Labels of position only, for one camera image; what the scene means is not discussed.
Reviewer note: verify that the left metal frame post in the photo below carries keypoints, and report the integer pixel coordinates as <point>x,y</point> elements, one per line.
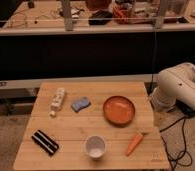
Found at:
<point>66,9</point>

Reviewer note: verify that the blue sponge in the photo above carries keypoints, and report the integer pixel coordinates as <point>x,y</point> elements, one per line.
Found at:
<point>80,104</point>

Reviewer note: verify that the wooden back workbench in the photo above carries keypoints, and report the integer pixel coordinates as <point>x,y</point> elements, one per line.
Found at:
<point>52,17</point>

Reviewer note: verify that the orange tool on bench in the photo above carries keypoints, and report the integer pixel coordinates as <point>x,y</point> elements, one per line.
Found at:
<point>121,15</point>

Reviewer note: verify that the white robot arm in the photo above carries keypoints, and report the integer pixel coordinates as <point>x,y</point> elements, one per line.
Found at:
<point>174,83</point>

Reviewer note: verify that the right metal frame post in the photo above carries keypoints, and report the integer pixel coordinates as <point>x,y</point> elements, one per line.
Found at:
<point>160,15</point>

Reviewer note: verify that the black power adapter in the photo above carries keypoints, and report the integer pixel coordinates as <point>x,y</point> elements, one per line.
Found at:
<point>186,110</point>

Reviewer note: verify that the black rectangular case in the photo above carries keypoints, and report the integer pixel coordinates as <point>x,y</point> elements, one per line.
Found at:
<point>45,142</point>

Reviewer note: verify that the metal frame post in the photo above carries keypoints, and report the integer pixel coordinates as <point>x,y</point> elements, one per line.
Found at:
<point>66,9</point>
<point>160,15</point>

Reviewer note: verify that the black bag on bench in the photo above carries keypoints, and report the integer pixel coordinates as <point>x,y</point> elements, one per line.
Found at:
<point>100,17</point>

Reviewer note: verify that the white ceramic cup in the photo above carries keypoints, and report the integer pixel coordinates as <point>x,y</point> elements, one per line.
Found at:
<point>95,147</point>

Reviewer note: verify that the orange plate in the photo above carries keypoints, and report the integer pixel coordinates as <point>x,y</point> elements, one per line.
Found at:
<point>118,110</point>

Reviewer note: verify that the white tube bottle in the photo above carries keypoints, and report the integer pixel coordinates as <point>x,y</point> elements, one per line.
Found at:
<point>57,101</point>

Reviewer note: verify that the orange carrot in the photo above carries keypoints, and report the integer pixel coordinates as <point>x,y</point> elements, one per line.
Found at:
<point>136,140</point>

